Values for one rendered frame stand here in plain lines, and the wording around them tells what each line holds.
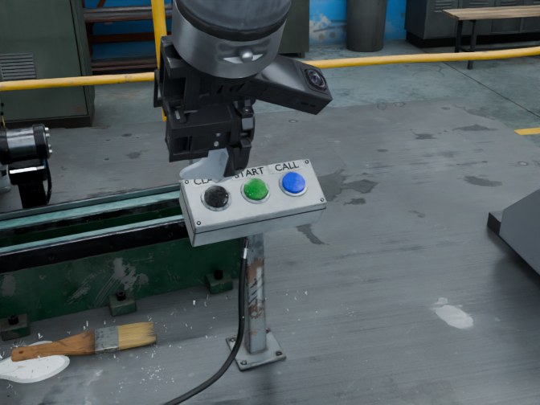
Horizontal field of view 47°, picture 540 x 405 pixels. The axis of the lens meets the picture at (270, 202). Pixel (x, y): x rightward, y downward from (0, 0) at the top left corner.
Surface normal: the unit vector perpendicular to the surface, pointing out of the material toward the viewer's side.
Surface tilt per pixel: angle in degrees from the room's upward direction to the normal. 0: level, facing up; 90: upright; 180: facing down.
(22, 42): 90
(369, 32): 92
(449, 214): 0
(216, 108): 33
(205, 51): 117
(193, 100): 123
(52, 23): 90
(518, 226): 90
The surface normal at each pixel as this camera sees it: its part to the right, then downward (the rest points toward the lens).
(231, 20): -0.04, 0.85
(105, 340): -0.01, -0.89
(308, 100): 0.29, 0.85
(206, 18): -0.42, 0.73
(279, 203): 0.18, -0.51
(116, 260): 0.35, 0.43
